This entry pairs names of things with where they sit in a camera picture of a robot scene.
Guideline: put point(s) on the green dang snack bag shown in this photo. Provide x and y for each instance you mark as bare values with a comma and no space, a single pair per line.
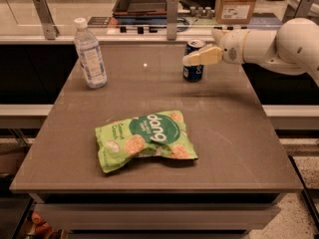
160,134

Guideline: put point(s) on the blue pepsi can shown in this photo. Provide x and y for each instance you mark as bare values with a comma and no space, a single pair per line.
192,69

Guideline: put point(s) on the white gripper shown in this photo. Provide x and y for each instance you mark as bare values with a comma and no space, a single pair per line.
231,47

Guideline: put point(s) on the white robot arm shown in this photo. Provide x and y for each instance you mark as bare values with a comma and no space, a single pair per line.
293,49

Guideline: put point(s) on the orange toy under table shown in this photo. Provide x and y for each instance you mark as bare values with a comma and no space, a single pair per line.
40,228

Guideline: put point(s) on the dark tray bin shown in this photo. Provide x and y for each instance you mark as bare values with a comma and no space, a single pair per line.
140,8

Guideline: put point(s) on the cardboard box with label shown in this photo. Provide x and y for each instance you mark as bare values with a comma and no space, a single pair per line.
234,11

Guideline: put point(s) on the left metal glass bracket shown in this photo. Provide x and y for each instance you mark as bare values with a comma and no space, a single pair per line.
50,29

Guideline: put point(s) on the right metal glass bracket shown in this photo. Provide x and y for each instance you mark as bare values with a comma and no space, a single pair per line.
302,10

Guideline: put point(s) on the clear plastic water bottle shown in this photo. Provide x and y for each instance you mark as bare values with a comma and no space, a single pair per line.
90,55

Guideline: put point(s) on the middle metal glass bracket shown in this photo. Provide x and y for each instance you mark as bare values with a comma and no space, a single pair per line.
171,19

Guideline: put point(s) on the metal glass bracket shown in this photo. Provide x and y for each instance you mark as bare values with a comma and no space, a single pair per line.
50,29
302,10
171,19

